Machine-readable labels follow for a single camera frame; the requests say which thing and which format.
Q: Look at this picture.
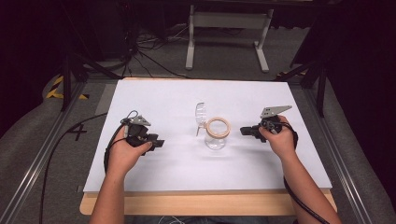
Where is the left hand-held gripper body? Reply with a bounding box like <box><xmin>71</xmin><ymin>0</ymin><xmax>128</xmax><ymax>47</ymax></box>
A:
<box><xmin>123</xmin><ymin>114</ymin><xmax>157</xmax><ymax>148</ymax></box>

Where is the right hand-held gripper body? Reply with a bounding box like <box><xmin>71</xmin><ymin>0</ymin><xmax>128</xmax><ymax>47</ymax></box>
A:
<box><xmin>257</xmin><ymin>105</ymin><xmax>293</xmax><ymax>138</ymax></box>

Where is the glass jar with wooden rim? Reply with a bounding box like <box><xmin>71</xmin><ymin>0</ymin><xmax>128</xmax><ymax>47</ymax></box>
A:
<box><xmin>204</xmin><ymin>116</ymin><xmax>233</xmax><ymax>151</ymax></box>

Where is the clear hinged glass jar lid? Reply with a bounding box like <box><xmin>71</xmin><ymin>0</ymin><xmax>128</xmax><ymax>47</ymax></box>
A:
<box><xmin>194</xmin><ymin>101</ymin><xmax>208</xmax><ymax>137</ymax></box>

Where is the person's right hand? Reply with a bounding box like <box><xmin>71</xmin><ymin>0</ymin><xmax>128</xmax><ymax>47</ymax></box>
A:
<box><xmin>258</xmin><ymin>115</ymin><xmax>297</xmax><ymax>161</ymax></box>

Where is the person's left hand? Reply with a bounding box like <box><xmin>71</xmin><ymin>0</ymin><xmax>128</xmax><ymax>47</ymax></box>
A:
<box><xmin>106</xmin><ymin>133</ymin><xmax>154</xmax><ymax>177</ymax></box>

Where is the white board table cover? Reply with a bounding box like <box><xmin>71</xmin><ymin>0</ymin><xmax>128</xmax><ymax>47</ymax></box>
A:
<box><xmin>83</xmin><ymin>78</ymin><xmax>333</xmax><ymax>194</ymax></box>

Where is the black tripod stand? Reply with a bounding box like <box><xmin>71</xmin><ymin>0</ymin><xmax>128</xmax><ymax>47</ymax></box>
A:
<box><xmin>274</xmin><ymin>57</ymin><xmax>329</xmax><ymax>119</ymax></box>
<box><xmin>60</xmin><ymin>46</ymin><xmax>123</xmax><ymax>112</ymax></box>

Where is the light wooden table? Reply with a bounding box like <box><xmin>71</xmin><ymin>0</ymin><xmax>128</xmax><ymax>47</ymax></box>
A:
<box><xmin>79</xmin><ymin>77</ymin><xmax>338</xmax><ymax>217</ymax></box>

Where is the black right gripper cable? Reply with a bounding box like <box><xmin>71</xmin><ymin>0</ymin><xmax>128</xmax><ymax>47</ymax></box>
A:
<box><xmin>274</xmin><ymin>120</ymin><xmax>332</xmax><ymax>224</ymax></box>

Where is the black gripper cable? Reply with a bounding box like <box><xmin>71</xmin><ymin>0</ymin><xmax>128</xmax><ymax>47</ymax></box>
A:
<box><xmin>274</xmin><ymin>120</ymin><xmax>332</xmax><ymax>224</ymax></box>
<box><xmin>38</xmin><ymin>109</ymin><xmax>139</xmax><ymax>224</ymax></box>

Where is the thin white cord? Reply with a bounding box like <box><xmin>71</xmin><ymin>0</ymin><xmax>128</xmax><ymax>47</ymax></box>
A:
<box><xmin>157</xmin><ymin>216</ymin><xmax>187</xmax><ymax>224</ymax></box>

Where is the aluminium floor rail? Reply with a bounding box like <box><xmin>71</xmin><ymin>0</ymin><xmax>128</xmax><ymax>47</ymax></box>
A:
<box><xmin>302</xmin><ymin>86</ymin><xmax>376</xmax><ymax>224</ymax></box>
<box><xmin>0</xmin><ymin>79</ymin><xmax>88</xmax><ymax>224</ymax></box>

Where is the bundle of black floor cables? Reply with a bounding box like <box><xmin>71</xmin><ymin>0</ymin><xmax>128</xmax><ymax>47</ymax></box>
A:
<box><xmin>120</xmin><ymin>21</ymin><xmax>192</xmax><ymax>80</ymax></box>

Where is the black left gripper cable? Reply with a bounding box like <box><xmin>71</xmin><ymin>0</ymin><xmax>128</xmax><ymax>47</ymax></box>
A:
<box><xmin>38</xmin><ymin>109</ymin><xmax>139</xmax><ymax>224</ymax></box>

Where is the white metal stand frame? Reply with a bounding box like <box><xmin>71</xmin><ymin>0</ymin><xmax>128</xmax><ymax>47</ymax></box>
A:
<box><xmin>185</xmin><ymin>4</ymin><xmax>276</xmax><ymax>74</ymax></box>

